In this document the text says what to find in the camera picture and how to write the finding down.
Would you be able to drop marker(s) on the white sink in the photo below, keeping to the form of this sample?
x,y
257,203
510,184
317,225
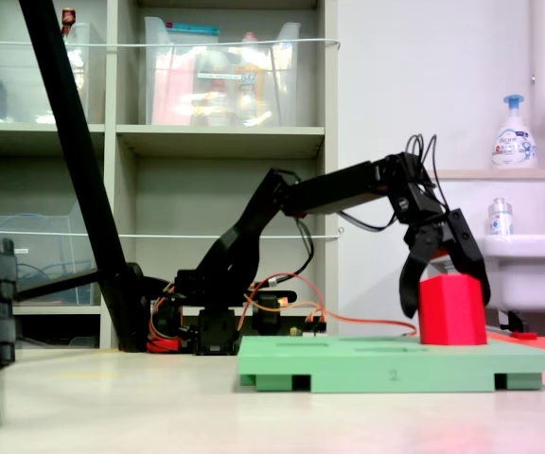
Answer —
x,y
532,269

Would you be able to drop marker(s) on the large clear storage bin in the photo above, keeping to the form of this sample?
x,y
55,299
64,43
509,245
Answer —
x,y
220,80

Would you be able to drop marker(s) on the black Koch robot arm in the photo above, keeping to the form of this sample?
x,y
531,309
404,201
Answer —
x,y
334,191

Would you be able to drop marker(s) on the white pump soap bottle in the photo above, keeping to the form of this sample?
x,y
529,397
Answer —
x,y
514,142

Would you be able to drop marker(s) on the red octagonal pillar block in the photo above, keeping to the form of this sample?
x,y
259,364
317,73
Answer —
x,y
452,312

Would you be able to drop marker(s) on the controller circuit board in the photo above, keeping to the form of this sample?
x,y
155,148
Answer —
x,y
312,327

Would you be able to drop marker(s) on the black tripod leg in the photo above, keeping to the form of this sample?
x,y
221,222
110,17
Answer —
x,y
83,189
59,284

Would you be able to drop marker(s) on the red printed base bracket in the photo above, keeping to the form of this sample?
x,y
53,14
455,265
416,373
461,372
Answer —
x,y
163,344

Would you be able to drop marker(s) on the grey shelf unit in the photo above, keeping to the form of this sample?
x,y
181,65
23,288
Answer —
x,y
220,142

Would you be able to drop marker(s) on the green shape sorter board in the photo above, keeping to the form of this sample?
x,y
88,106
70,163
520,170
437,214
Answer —
x,y
395,364

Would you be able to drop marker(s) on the small clear sanitizer bottle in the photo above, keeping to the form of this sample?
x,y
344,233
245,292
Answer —
x,y
500,220

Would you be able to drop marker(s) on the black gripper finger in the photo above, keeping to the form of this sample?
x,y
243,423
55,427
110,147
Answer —
x,y
409,284
466,246

